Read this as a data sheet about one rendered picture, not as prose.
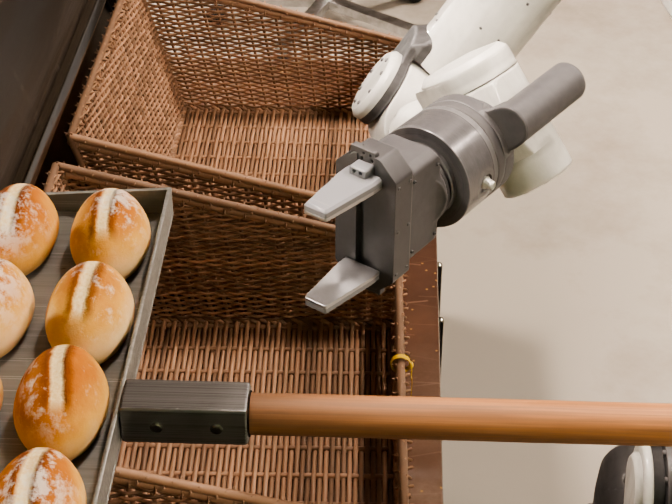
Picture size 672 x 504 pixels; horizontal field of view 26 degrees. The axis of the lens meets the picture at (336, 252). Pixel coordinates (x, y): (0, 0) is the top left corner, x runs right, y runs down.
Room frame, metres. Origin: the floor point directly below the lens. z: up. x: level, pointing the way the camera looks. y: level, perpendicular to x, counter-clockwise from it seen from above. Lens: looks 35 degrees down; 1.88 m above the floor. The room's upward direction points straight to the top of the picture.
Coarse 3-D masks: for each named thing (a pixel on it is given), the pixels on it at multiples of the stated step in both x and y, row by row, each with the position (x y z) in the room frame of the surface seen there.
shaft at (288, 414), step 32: (256, 416) 0.76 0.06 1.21; (288, 416) 0.76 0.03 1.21; (320, 416) 0.76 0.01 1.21; (352, 416) 0.76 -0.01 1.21; (384, 416) 0.75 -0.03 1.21; (416, 416) 0.75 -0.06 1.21; (448, 416) 0.75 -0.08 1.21; (480, 416) 0.75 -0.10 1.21; (512, 416) 0.75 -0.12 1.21; (544, 416) 0.75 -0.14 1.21; (576, 416) 0.75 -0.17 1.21; (608, 416) 0.75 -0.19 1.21; (640, 416) 0.75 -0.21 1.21
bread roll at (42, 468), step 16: (48, 448) 0.70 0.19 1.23; (16, 464) 0.68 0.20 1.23; (32, 464) 0.68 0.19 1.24; (48, 464) 0.68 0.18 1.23; (64, 464) 0.69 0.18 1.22; (0, 480) 0.67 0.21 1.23; (16, 480) 0.66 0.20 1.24; (32, 480) 0.66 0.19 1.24; (48, 480) 0.66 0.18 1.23; (64, 480) 0.67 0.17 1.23; (80, 480) 0.69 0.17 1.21; (0, 496) 0.65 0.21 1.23; (16, 496) 0.65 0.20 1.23; (32, 496) 0.65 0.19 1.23; (48, 496) 0.65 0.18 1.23; (64, 496) 0.66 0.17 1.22; (80, 496) 0.67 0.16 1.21
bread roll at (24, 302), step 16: (0, 272) 0.89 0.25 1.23; (16, 272) 0.90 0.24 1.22; (0, 288) 0.87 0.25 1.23; (16, 288) 0.88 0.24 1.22; (0, 304) 0.86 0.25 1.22; (16, 304) 0.87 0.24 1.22; (32, 304) 0.89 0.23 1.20; (0, 320) 0.85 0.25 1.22; (16, 320) 0.86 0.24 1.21; (0, 336) 0.84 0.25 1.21; (16, 336) 0.85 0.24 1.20; (0, 352) 0.84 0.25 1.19
